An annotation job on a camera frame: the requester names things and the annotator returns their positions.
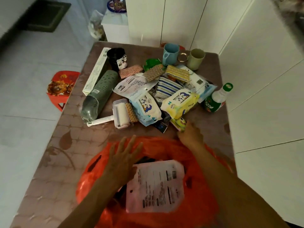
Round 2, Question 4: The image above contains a brown patterned table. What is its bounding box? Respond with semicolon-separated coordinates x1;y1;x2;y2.
10;41;237;228

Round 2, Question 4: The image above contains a person's left forearm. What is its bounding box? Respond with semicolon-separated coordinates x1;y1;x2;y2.
58;173;124;228

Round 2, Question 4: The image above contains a blue plastic cup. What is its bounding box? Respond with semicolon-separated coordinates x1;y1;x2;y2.
162;43;180;66

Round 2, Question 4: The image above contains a green white snack packet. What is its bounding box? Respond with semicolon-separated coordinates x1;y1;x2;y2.
143;58;163;72

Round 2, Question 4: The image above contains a red plastic bag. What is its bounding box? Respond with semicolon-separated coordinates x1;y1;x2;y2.
76;136;236;228

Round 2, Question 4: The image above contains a black cup with label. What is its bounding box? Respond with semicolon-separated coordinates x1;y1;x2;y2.
107;47;128;72

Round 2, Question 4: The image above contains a pale green cup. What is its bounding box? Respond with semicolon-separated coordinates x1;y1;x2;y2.
187;48;206;71

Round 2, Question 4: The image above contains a white lint roller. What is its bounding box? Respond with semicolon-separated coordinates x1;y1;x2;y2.
86;98;131;129

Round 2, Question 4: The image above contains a tall white cabinet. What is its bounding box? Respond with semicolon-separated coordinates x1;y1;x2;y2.
125;0;256;55

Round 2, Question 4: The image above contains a white counter cabinet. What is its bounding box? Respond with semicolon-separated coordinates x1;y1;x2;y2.
218;0;304;227

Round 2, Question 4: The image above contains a yellow striped cloth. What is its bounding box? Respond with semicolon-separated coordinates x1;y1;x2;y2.
165;65;190;83

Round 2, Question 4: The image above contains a yellow wet wipes pack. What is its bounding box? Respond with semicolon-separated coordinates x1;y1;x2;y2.
160;88;200;120

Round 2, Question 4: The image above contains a white bottle green cap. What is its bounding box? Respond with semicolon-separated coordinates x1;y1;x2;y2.
204;83;234;113

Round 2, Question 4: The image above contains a black small packet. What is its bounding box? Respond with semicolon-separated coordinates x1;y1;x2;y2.
153;111;171;134

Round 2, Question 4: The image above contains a grey-green perforated cylinder case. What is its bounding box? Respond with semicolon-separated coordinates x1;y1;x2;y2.
80;70;119;124

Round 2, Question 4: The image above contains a pile of dark clothes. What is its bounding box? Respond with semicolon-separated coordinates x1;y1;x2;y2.
270;0;304;29

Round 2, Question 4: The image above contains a brown checkered pad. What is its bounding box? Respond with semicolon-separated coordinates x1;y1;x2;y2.
143;64;166;83
125;102;139;123

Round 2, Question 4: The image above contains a large white labelled pouch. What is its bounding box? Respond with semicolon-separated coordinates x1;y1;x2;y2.
125;160;185;213

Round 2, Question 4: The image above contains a dark green door mat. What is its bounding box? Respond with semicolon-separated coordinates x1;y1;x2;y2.
26;0;72;33

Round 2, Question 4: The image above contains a person's right forearm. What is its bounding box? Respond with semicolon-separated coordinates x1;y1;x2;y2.
190;142;289;228

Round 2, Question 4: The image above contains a low white cabinet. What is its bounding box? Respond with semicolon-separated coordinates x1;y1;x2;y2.
101;9;130;44

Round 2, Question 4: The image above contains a red plastic stool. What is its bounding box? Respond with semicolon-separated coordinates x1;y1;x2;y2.
47;70;81;112
160;42;186;51

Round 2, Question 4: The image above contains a blue wet wipes pack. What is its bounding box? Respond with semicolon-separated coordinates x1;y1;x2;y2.
129;91;163;127

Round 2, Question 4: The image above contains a white blue soft pouch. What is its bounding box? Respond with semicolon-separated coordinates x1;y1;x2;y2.
177;64;217;104

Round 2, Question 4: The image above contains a person's right hand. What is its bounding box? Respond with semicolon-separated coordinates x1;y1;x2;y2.
177;121;205;150

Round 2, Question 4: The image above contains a small yellow cartoon packet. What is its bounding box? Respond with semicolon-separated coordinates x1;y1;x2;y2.
176;117;188;131

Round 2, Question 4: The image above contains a person's left hand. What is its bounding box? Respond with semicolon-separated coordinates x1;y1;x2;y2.
104;135;144;186

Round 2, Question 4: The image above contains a clear plastic bag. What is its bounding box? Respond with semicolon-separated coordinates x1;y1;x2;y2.
88;9;106;41

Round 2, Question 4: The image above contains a blue rimmed plate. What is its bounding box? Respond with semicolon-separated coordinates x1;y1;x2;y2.
107;0;127;13

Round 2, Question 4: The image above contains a long white box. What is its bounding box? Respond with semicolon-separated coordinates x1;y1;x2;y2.
82;47;111;96

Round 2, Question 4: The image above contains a blue striped cloth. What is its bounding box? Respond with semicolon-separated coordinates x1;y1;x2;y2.
154;76;183;100

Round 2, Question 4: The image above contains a pink checkered cloth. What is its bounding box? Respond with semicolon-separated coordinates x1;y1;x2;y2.
118;65;144;79

